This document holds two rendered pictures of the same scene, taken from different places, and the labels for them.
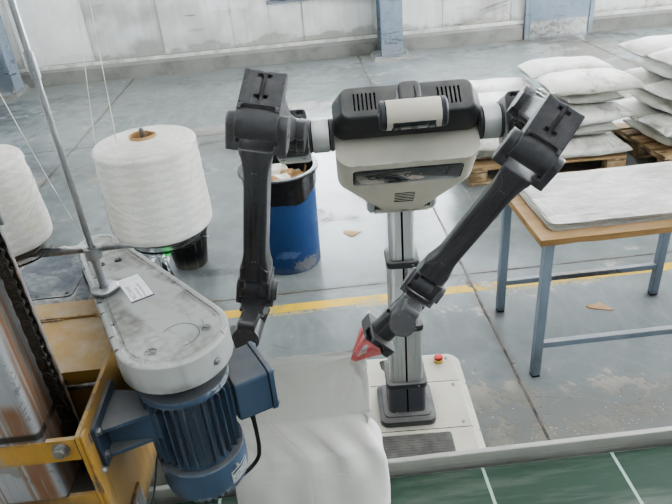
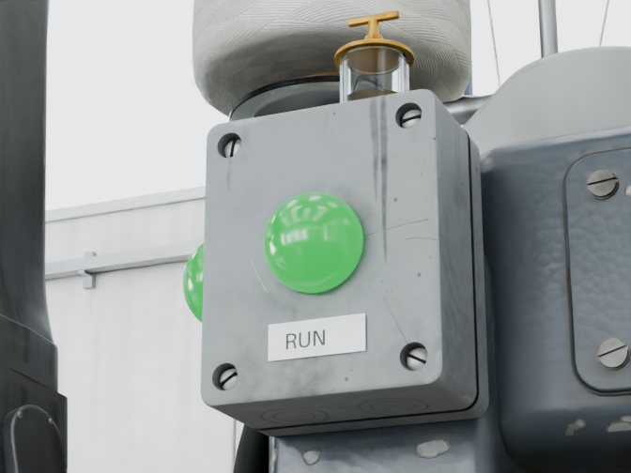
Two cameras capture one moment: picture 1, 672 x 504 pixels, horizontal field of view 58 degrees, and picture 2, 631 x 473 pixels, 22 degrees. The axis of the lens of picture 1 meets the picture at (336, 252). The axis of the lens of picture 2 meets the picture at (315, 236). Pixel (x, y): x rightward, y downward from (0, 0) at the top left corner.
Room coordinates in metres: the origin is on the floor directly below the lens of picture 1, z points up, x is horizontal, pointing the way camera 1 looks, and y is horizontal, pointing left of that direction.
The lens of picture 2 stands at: (1.72, 0.63, 1.13)
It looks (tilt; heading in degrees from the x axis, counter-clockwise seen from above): 20 degrees up; 204
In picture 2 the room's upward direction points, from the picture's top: straight up
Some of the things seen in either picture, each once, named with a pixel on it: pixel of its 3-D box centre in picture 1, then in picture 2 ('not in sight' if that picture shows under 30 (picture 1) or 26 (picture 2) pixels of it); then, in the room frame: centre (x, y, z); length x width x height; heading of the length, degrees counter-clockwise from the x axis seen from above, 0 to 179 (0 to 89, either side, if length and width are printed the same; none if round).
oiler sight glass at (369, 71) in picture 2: not in sight; (375, 105); (1.23, 0.43, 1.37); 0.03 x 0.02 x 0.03; 92
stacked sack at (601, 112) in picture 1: (581, 111); not in sight; (4.46, -1.96, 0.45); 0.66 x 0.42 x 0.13; 97
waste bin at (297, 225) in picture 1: (284, 214); not in sight; (3.40, 0.30, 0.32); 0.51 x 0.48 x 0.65; 2
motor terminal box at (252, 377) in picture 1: (248, 385); not in sight; (0.83, 0.18, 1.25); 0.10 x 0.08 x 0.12; 27
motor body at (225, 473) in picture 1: (196, 426); not in sight; (0.78, 0.27, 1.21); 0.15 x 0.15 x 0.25
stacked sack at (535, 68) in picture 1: (565, 67); not in sight; (4.85, -1.96, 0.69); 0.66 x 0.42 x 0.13; 89
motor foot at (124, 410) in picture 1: (134, 419); not in sight; (0.74, 0.35, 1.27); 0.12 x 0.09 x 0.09; 2
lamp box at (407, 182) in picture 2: not in sight; (345, 267); (1.29, 0.45, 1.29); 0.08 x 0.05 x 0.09; 92
